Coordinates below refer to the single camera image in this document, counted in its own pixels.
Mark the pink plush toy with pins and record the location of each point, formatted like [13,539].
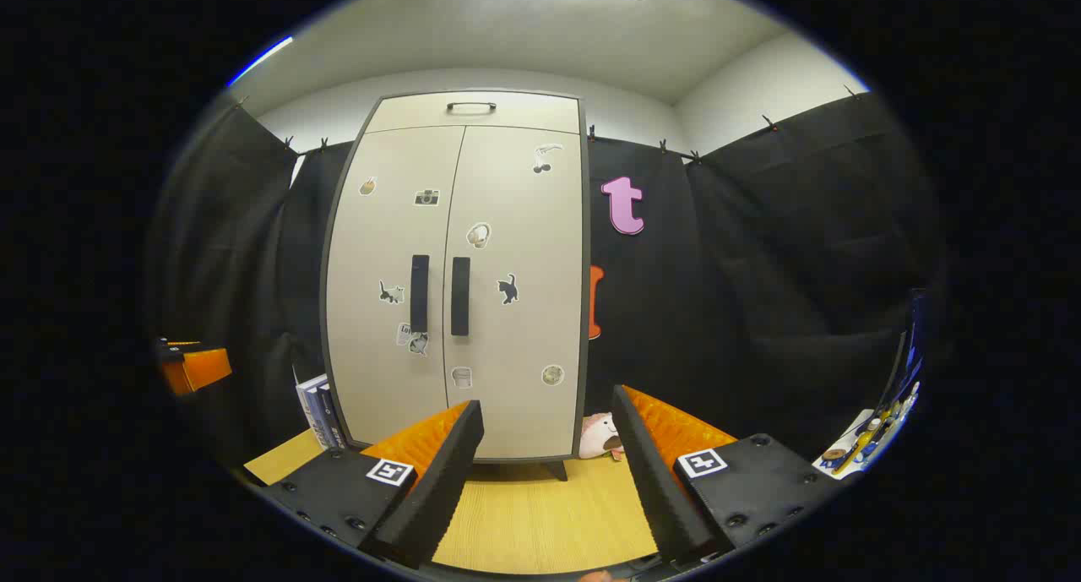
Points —
[595,437]

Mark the black backdrop cloth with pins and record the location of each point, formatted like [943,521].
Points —
[760,269]

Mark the blue and white books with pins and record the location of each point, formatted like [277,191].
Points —
[317,409]

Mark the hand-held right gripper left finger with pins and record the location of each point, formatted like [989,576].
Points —
[452,464]

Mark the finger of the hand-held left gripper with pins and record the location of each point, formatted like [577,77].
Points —
[203,369]

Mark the beige cabinet top panel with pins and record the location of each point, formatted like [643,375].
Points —
[532,113]

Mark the beige cabinet door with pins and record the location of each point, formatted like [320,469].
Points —
[380,244]
[532,329]

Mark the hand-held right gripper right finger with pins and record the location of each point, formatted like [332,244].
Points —
[646,464]

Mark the beige double-door shoe cabinet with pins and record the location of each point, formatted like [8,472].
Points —
[473,113]

